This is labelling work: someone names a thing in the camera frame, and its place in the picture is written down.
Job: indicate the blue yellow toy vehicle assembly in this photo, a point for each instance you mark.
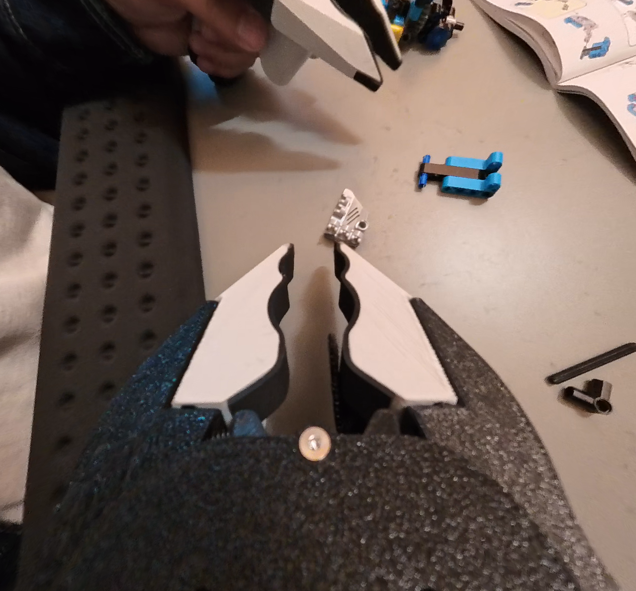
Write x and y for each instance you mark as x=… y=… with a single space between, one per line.
x=422 y=5

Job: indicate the open instruction booklet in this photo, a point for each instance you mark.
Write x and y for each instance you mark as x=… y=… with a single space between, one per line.
x=561 y=15

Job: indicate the black brick pin connector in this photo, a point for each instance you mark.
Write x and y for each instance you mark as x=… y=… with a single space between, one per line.
x=589 y=395

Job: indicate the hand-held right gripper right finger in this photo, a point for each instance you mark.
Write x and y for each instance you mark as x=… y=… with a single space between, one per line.
x=397 y=347

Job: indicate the grey desk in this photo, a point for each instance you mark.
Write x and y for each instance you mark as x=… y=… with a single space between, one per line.
x=447 y=263

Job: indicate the dark denim garment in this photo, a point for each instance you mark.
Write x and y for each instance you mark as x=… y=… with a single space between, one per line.
x=7 y=556

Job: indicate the black perforated panel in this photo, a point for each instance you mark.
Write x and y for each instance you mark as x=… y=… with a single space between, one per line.
x=114 y=278

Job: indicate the black brick axle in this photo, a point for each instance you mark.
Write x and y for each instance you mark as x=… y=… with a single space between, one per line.
x=591 y=363

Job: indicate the person's left forearm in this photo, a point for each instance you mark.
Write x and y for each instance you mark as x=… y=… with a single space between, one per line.
x=49 y=54

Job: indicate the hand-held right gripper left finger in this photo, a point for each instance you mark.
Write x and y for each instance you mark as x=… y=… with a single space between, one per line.
x=233 y=347

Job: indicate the person's left hand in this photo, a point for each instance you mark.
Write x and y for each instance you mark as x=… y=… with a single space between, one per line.
x=174 y=10

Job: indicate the grey wedge brick panel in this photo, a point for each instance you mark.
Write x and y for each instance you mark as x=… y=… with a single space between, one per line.
x=348 y=218

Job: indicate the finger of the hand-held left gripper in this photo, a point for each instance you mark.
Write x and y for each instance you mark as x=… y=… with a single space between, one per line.
x=323 y=39
x=370 y=10

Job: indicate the white shirt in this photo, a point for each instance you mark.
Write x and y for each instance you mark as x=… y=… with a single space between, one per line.
x=22 y=328

